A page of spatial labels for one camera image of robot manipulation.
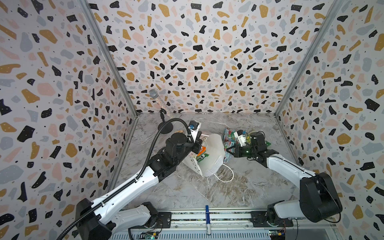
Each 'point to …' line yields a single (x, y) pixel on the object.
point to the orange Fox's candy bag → (203, 149)
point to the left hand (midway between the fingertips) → (200, 129)
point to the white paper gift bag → (215, 147)
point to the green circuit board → (149, 237)
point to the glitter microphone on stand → (169, 127)
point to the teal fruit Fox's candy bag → (228, 133)
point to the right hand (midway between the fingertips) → (225, 147)
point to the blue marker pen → (208, 220)
